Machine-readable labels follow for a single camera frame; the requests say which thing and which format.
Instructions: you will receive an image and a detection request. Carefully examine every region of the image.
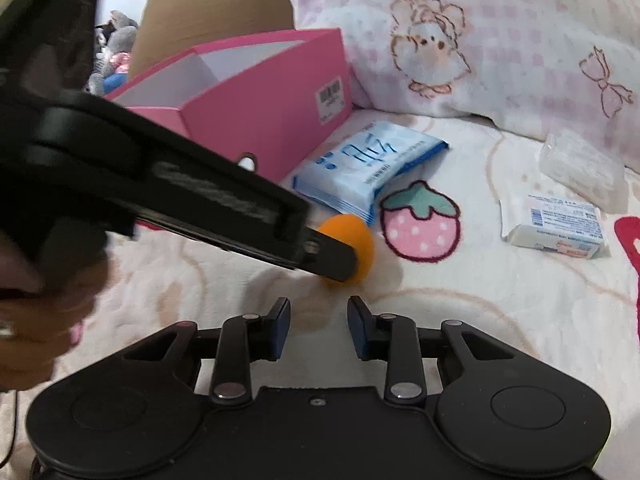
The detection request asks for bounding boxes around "pink cardboard box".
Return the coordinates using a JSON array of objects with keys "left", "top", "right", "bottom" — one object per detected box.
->
[{"left": 102, "top": 28, "right": 353, "bottom": 186}]

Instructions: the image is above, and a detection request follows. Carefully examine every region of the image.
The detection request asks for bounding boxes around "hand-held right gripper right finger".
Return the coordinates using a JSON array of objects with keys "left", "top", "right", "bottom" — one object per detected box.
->
[{"left": 347, "top": 295, "right": 522, "bottom": 406}]

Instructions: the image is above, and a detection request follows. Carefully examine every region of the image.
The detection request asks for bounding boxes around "person's left hand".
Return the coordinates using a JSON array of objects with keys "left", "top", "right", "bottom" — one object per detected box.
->
[{"left": 0, "top": 254, "right": 112, "bottom": 394}]

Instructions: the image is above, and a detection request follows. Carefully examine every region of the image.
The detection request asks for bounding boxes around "grey plush toy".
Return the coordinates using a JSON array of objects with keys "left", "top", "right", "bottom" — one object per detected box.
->
[{"left": 89, "top": 10, "right": 140, "bottom": 95}]

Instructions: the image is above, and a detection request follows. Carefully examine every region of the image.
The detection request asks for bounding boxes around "printed bear blanket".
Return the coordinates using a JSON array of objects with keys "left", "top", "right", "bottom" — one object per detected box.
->
[{"left": 0, "top": 105, "right": 640, "bottom": 480}]

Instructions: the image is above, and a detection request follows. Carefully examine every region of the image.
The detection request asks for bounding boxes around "orange ball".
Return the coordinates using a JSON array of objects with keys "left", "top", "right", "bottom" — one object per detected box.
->
[{"left": 316, "top": 214, "right": 375, "bottom": 287}]

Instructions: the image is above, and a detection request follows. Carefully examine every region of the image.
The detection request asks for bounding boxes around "blue tissue pack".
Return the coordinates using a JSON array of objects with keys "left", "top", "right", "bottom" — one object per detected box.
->
[{"left": 290, "top": 121, "right": 449, "bottom": 227}]

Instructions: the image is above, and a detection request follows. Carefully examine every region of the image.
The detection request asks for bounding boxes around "pink checked pillow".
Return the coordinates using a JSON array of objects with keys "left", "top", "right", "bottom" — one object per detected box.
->
[{"left": 279, "top": 0, "right": 640, "bottom": 181}]

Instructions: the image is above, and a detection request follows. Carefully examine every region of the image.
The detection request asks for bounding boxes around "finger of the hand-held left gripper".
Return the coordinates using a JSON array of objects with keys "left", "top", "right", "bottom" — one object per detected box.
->
[{"left": 299, "top": 226, "right": 357, "bottom": 284}]

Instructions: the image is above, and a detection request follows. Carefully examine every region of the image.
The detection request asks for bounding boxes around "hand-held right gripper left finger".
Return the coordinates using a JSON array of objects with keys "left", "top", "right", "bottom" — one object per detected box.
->
[{"left": 124, "top": 296, "right": 292, "bottom": 407}]

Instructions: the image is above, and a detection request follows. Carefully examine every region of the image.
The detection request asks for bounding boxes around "clear plastic packet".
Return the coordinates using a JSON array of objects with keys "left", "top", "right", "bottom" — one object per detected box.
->
[{"left": 539, "top": 129, "right": 628, "bottom": 211}]

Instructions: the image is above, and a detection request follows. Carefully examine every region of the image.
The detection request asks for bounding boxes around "white paper packet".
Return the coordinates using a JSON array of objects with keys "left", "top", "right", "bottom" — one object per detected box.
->
[{"left": 499, "top": 192, "right": 612, "bottom": 260}]

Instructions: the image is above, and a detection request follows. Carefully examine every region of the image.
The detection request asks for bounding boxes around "brown pillow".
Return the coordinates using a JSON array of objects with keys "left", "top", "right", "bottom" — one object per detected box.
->
[{"left": 127, "top": 0, "right": 296, "bottom": 78}]

